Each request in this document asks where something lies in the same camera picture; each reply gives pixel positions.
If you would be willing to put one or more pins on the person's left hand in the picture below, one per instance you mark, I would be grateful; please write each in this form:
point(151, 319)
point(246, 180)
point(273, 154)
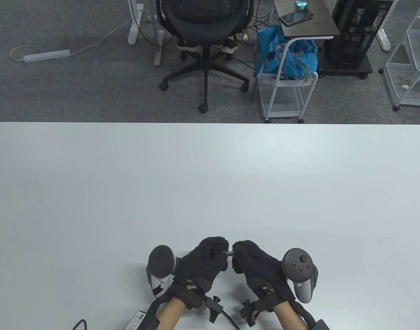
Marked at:
point(199, 268)

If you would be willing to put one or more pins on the person's right hand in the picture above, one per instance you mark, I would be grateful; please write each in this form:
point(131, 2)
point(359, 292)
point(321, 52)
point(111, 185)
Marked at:
point(261, 273)

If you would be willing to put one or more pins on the silver threaded screw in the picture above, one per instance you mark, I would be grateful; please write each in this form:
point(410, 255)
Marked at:
point(228, 253)

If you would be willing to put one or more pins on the grey labelled forearm pack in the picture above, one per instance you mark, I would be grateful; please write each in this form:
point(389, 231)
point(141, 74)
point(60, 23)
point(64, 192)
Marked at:
point(136, 321)

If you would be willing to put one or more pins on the person's right forearm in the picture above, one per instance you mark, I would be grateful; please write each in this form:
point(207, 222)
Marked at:
point(290, 318)

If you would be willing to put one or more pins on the black forearm pack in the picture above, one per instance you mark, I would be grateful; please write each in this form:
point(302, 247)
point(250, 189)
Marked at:
point(322, 325)

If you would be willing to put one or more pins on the person's left forearm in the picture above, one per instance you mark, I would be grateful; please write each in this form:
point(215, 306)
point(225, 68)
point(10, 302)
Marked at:
point(170, 314)

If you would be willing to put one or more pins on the grey and black hand controller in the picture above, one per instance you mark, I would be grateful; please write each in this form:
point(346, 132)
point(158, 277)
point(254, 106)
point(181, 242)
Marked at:
point(160, 261)
point(299, 266)

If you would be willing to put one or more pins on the blue fabric bag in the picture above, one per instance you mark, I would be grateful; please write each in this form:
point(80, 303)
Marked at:
point(292, 62)

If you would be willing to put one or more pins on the white desk leg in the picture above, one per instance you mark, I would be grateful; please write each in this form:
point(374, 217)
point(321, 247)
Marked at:
point(133, 34)
point(385, 41)
point(158, 51)

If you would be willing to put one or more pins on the white power adapter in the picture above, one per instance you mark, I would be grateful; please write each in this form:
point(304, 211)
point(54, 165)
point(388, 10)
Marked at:
point(247, 36)

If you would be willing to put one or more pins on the black mesh office chair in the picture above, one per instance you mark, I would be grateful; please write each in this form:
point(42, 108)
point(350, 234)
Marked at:
point(204, 20)

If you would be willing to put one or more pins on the smartphone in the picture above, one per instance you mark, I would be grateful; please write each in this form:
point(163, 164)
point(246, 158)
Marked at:
point(295, 17)

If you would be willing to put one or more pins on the brown side table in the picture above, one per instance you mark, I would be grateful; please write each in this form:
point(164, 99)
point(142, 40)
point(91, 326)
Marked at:
point(319, 20)

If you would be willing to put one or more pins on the white power strip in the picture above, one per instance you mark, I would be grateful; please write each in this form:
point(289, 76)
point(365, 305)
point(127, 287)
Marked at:
point(46, 55)

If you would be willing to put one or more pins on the blue translucent water bottle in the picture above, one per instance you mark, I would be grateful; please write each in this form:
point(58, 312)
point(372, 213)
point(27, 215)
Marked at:
point(302, 4)

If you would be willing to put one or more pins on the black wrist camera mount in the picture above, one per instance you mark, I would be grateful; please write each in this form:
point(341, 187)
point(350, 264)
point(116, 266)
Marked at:
point(251, 314)
point(215, 308)

